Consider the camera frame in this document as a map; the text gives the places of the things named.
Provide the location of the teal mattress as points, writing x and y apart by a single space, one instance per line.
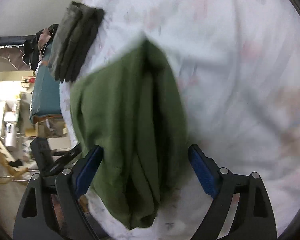
45 101

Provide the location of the green pants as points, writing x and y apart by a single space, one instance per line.
133 110

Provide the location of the wooden crib rail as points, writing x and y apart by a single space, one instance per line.
9 173

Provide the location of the dark clothes heap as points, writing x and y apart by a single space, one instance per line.
33 48

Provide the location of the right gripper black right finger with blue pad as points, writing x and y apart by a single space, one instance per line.
254 217

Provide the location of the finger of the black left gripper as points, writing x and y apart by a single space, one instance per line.
51 162

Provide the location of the dark grey folded garment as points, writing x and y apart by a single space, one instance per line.
72 41

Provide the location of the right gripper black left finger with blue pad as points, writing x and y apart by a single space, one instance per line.
36 217

